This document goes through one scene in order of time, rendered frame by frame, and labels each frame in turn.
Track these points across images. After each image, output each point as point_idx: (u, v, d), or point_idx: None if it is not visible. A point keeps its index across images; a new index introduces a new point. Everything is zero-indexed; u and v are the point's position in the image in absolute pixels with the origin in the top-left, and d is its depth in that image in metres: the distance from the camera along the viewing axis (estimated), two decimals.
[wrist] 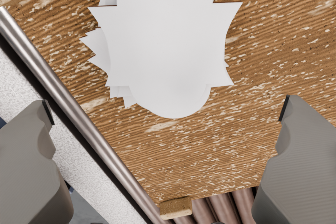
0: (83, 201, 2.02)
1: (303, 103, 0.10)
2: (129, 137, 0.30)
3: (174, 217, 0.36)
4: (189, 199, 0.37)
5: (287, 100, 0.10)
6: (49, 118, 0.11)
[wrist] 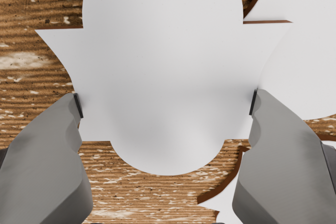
0: None
1: (269, 96, 0.10)
2: None
3: None
4: None
5: (255, 94, 0.11)
6: (79, 111, 0.11)
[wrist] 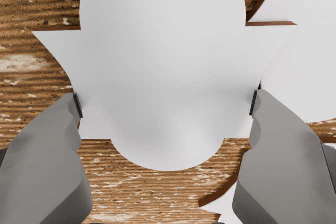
0: None
1: (270, 97, 0.10)
2: None
3: None
4: None
5: (256, 95, 0.11)
6: (78, 111, 0.11)
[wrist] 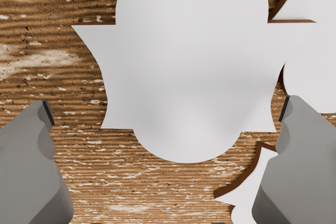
0: None
1: (303, 103, 0.10)
2: None
3: None
4: None
5: (287, 100, 0.10)
6: (49, 118, 0.11)
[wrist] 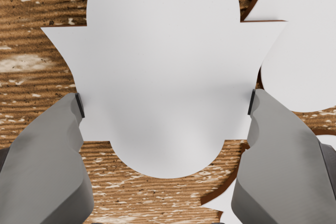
0: None
1: (268, 96, 0.10)
2: None
3: None
4: None
5: (254, 94, 0.11)
6: (80, 110, 0.11)
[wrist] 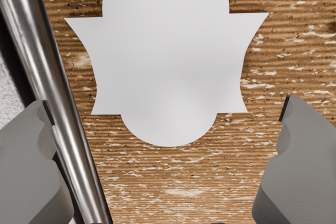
0: None
1: (303, 103, 0.10)
2: None
3: None
4: None
5: (287, 100, 0.10)
6: (49, 118, 0.11)
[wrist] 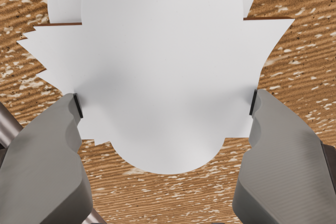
0: None
1: (270, 96, 0.10)
2: (100, 179, 0.22)
3: None
4: None
5: (255, 94, 0.11)
6: (78, 111, 0.11)
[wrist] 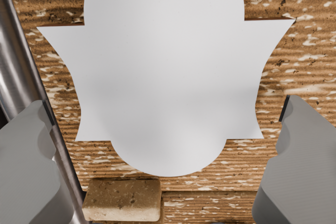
0: None
1: (303, 103, 0.10)
2: None
3: None
4: None
5: (287, 100, 0.10)
6: (49, 118, 0.11)
